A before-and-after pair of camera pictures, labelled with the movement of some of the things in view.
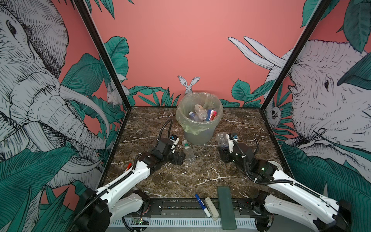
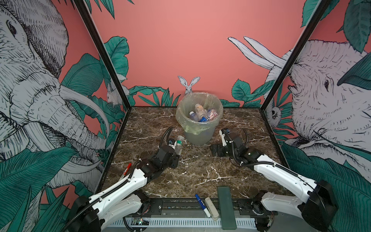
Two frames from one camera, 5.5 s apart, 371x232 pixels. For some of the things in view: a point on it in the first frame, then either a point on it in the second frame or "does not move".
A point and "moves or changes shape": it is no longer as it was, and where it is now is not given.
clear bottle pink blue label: x=193 y=116 does not move
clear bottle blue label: x=222 y=140 moves or changes shape
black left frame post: x=82 y=8 does not move
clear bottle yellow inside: x=201 y=112 does not move
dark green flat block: x=226 y=208 does not move
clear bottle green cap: x=190 y=159 -> x=178 y=148
